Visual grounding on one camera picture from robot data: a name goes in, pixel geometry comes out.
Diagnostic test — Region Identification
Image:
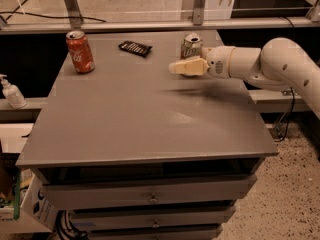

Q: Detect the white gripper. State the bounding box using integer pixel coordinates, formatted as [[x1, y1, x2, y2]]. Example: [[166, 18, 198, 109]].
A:
[[169, 46, 235, 79]]

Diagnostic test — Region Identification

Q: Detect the white cardboard box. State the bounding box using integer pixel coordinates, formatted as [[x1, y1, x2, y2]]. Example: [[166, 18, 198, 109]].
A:
[[0, 170, 57, 234]]

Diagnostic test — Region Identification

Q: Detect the metal frame rail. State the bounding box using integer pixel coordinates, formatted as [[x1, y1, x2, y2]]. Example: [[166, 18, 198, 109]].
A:
[[0, 0, 319, 34]]

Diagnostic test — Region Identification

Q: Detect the white pump bottle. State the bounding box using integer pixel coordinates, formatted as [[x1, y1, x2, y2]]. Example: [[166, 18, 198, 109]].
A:
[[0, 74, 27, 109]]

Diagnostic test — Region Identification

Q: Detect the grey drawer cabinet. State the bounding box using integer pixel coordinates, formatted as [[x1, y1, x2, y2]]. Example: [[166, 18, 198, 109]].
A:
[[17, 32, 277, 240]]

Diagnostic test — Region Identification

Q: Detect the red coke can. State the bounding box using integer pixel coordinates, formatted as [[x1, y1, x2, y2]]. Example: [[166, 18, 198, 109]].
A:
[[66, 30, 95, 73]]

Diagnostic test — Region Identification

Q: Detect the black snack packet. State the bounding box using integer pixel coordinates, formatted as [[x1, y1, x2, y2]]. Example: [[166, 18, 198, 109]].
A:
[[118, 40, 152, 57]]

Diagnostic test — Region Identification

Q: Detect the black cable on floor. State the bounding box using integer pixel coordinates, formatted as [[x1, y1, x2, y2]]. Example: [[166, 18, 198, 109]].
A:
[[0, 0, 107, 24]]

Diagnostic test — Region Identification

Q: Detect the green white 7up can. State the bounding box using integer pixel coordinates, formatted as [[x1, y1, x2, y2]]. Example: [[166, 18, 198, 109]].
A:
[[181, 32, 203, 59]]

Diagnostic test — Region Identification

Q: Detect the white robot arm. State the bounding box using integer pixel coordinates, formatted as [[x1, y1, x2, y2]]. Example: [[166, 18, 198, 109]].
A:
[[169, 38, 320, 118]]

